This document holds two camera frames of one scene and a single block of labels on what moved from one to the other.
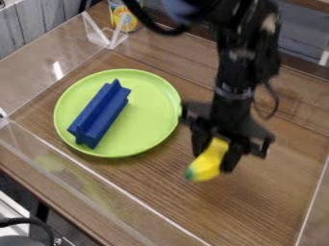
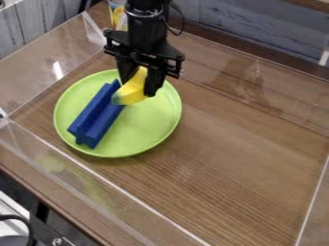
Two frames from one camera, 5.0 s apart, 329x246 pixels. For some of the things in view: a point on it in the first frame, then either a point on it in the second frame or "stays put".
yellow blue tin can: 124,19 stays put
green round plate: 146,121 stays put
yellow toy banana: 203,168 → 131,91
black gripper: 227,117 → 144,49
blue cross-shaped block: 100,113 stays put
